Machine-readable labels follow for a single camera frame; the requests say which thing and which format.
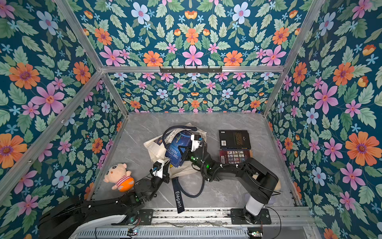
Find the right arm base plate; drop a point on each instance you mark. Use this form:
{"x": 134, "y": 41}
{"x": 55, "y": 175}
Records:
{"x": 243, "y": 217}

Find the aluminium front rail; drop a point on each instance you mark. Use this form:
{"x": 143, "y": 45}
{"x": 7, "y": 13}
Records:
{"x": 210, "y": 223}

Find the metal hook rail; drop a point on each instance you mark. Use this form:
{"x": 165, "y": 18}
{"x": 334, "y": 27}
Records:
{"x": 186, "y": 70}

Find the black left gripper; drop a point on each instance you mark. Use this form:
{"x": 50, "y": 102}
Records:
{"x": 165, "y": 172}

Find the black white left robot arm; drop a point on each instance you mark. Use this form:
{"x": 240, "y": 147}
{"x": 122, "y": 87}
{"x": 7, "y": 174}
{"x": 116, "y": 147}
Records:
{"x": 75, "y": 215}

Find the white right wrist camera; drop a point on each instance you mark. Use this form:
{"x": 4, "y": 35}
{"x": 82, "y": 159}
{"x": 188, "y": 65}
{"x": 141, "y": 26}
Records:
{"x": 197, "y": 142}

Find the beige sponge block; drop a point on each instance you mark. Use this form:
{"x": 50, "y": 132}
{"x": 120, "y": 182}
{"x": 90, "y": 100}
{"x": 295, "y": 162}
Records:
{"x": 278, "y": 186}

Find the blue green spine book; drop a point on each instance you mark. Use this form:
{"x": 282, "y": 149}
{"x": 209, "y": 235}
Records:
{"x": 177, "y": 149}

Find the purple flat pad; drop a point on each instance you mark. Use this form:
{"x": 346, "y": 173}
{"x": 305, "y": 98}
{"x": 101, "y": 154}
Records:
{"x": 248, "y": 197}

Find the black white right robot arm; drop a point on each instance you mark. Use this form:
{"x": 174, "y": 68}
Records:
{"x": 259, "y": 181}

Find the pink plush pig toy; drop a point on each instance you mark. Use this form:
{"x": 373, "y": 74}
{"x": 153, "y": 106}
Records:
{"x": 120, "y": 177}

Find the maroon grid cover book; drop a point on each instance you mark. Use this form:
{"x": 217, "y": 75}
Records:
{"x": 234, "y": 156}

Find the cream canvas tote bag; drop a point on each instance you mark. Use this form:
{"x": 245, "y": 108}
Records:
{"x": 157, "y": 148}

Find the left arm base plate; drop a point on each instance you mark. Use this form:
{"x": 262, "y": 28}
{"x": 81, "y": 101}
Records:
{"x": 142, "y": 217}

